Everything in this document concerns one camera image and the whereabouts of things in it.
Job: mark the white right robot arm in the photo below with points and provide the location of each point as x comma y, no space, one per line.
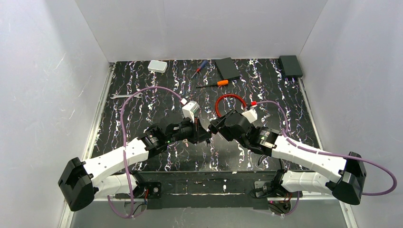
343,177

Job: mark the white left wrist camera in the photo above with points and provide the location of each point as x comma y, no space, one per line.
189,109

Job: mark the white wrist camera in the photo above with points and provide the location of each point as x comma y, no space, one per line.
250,113
189,109

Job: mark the black electronics box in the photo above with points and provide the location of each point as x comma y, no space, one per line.
290,66

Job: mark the silver key pair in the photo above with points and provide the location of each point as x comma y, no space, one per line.
185,141

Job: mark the silver open-end wrench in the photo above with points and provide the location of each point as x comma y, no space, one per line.
115,96

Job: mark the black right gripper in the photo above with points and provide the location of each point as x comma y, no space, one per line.
222,128

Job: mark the blue red screwdriver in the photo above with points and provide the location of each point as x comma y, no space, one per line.
201,66

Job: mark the black flat plate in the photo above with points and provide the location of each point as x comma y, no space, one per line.
227,69

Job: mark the white plastic box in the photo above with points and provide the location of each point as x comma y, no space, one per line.
157,66

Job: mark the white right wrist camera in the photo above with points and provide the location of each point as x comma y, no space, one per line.
250,113

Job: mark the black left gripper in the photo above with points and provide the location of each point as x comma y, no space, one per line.
195,129

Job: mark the orange handled screwdriver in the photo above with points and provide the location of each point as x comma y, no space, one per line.
219,83

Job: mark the red cable lock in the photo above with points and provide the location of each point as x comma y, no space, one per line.
230,101

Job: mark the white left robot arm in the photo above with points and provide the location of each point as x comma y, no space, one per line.
83,181

